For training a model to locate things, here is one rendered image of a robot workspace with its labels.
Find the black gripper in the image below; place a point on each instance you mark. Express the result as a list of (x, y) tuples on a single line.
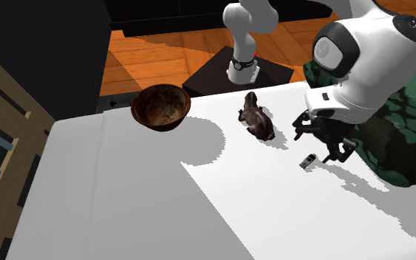
[(332, 130)]

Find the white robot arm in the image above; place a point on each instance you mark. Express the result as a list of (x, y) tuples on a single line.
[(369, 68)]

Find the small grey phone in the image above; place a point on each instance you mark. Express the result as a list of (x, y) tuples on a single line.
[(308, 161)]

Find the brown animal figure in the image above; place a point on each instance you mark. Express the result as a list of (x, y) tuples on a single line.
[(257, 119)]

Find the green patterned pillow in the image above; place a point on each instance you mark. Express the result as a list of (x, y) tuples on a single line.
[(405, 137)]

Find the dark robot stand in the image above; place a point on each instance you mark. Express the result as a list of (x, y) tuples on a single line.
[(207, 81)]

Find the dark brown bowl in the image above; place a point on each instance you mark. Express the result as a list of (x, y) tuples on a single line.
[(161, 108)]

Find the white bed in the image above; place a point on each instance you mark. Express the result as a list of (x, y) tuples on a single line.
[(150, 201)]

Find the long black low furniture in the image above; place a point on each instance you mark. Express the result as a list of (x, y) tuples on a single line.
[(164, 16)]

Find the black cabinet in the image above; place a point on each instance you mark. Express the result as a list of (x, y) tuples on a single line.
[(49, 43)]

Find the brown wooden shelf unit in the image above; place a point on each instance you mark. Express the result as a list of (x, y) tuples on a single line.
[(2, 212)]

